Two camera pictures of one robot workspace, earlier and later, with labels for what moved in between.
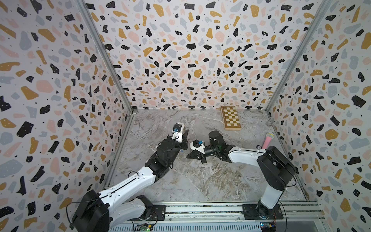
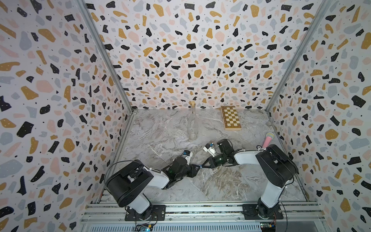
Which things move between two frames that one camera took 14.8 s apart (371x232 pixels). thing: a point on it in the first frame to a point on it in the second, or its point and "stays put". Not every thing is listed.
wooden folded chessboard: [231, 119] stays put
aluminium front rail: [221, 217] stays put
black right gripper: [198, 155] to [211, 163]
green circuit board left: [144, 227] stays put
